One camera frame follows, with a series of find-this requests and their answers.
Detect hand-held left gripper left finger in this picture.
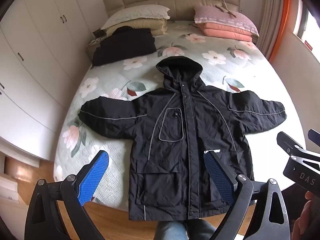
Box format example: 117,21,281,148
24,150,110,240

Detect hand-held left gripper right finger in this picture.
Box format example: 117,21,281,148
204,151,292,240

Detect black hooded jacket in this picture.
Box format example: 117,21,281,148
78,56,287,222

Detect person's right hand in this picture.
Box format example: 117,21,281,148
292,191,320,240

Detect person's legs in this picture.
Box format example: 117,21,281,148
152,220,218,240

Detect white low cabinet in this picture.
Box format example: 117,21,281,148
0,140,41,203

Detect window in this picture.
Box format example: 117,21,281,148
291,0,320,63

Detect beige and orange curtain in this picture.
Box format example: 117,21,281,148
257,0,293,61

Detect floral quilted bedspread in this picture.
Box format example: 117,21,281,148
54,20,308,209

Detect salmon folded quilt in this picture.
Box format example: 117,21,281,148
197,22,253,42

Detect bedside table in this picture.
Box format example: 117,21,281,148
86,29,108,60

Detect folded black garment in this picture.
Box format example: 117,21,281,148
92,26,157,67

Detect pink patterned pillow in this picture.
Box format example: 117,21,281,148
194,5,259,37

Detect white wardrobe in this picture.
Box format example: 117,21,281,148
0,0,105,161

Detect beige folded quilt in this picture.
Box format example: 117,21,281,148
105,18,168,37

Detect white lace pillow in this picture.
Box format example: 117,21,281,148
100,5,170,30

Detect beige padded headboard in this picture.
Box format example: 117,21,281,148
102,0,242,23

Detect beige rope tassel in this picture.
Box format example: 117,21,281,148
216,0,237,18

